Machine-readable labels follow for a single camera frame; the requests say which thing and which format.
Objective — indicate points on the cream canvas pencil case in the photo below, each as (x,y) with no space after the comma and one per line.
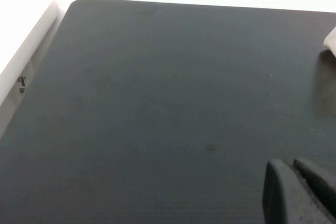
(331,41)

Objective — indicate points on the white side board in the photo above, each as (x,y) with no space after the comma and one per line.
(29,40)

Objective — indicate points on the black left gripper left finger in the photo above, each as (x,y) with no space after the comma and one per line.
(281,197)

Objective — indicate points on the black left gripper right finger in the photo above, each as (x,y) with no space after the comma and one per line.
(320,182)

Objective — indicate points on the black table mat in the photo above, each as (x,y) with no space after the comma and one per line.
(157,103)

